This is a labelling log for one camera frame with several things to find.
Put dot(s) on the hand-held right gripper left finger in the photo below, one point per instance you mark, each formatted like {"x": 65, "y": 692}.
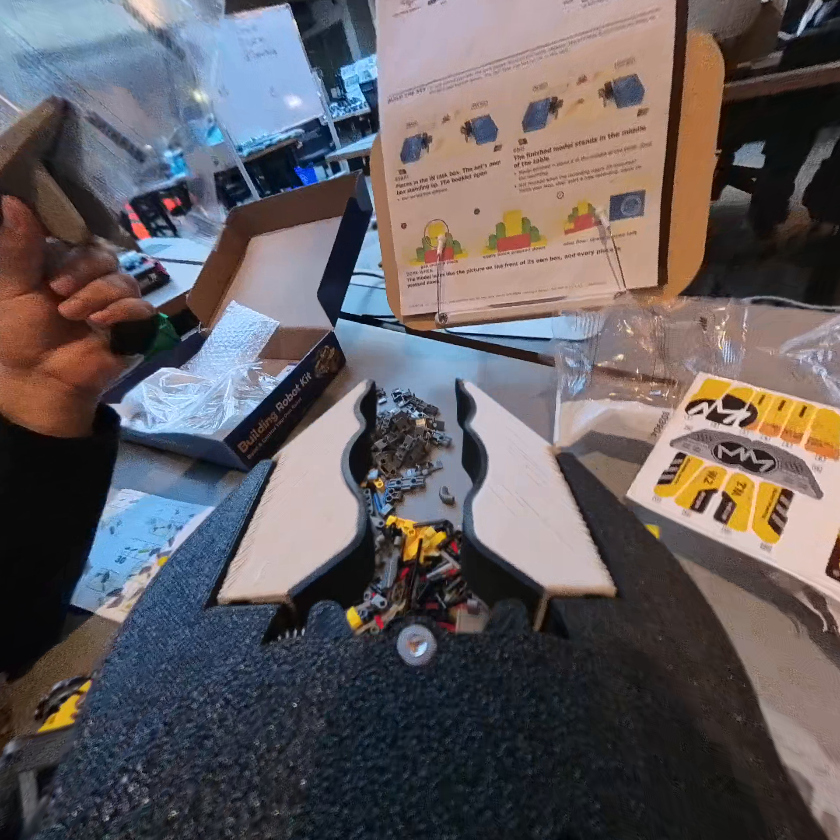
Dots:
{"x": 302, "y": 518}

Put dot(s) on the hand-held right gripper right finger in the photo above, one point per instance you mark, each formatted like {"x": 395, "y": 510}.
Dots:
{"x": 531, "y": 518}

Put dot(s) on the printed clear plastic bag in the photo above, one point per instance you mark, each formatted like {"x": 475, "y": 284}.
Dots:
{"x": 118, "y": 72}

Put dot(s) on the heap of small grey connectors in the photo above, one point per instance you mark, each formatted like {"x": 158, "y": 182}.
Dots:
{"x": 407, "y": 439}

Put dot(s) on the dark blue cardboard kit box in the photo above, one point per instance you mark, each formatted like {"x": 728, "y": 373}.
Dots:
{"x": 282, "y": 262}

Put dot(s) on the person's left forearm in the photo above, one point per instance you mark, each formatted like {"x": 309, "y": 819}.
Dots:
{"x": 46, "y": 525}

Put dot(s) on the grey desk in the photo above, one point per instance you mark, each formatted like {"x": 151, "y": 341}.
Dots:
{"x": 407, "y": 354}

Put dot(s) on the person's left hand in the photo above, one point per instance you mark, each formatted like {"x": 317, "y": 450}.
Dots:
{"x": 52, "y": 328}

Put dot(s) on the grey curved toy piece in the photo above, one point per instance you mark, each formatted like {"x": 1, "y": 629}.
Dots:
{"x": 449, "y": 499}

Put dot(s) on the orange black crate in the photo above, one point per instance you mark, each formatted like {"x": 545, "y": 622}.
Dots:
{"x": 157, "y": 213}

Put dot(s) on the pile of mixed toy bricks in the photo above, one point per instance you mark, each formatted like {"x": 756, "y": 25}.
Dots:
{"x": 420, "y": 558}

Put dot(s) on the bundle of empty plastic bags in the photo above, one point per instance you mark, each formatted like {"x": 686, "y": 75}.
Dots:
{"x": 190, "y": 400}

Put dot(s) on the building manual booklet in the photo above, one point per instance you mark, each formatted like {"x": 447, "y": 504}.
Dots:
{"x": 131, "y": 544}

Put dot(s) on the bubble wrap sheet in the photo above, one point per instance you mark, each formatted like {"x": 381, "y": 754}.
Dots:
{"x": 236, "y": 338}

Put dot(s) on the green plastic bin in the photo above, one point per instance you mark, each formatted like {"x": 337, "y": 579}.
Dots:
{"x": 167, "y": 334}

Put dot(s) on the crumpled clear plastic bag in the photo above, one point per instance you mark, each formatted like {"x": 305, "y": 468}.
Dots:
{"x": 630, "y": 348}
{"x": 814, "y": 348}

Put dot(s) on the yellow sticker sheet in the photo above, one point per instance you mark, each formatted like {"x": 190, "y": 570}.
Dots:
{"x": 722, "y": 459}

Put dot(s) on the whiteboard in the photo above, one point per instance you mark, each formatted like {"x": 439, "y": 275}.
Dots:
{"x": 269, "y": 79}

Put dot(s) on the wooden sheet holder board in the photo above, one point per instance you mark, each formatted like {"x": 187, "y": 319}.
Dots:
{"x": 699, "y": 164}

